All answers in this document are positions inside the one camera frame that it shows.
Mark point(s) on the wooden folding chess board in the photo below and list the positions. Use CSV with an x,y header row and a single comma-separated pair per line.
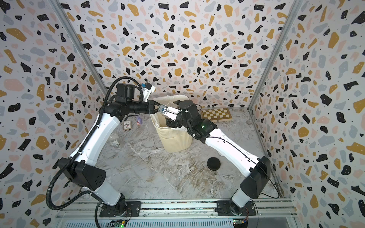
x,y
217,115

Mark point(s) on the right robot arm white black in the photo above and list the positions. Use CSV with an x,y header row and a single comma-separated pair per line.
x,y
257,171

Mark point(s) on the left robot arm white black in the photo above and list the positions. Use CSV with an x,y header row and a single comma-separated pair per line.
x,y
80,168

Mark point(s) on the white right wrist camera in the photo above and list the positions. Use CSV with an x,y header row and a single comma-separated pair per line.
x,y
168,111

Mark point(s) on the white plastic bin liner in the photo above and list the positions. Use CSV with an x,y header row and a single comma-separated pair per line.
x,y
158,119

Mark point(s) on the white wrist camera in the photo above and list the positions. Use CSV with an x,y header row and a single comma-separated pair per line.
x,y
147,89
168,111

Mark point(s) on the small playing card box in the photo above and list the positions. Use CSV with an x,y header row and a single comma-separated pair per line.
x,y
127,125

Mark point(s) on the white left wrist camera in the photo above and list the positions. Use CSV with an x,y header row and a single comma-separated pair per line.
x,y
147,89

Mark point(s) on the aluminium corner post left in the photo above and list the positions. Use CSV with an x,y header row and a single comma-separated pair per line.
x,y
58,9

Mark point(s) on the aluminium corner post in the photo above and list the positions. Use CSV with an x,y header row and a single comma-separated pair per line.
x,y
286,28
58,9

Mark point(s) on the black round jar lid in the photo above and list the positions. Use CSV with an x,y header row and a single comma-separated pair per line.
x,y
213,164

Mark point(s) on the cream ribbed trash bin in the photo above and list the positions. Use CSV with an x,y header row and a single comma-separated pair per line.
x,y
173,140

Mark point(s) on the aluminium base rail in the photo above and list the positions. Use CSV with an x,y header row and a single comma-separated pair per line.
x,y
181,213

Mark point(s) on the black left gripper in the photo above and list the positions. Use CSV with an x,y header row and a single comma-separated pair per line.
x,y
151,104

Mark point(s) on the aluminium corner post right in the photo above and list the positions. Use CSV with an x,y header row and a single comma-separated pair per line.
x,y
286,28

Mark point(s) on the small purple pink bottle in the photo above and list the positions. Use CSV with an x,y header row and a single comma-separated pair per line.
x,y
139,121

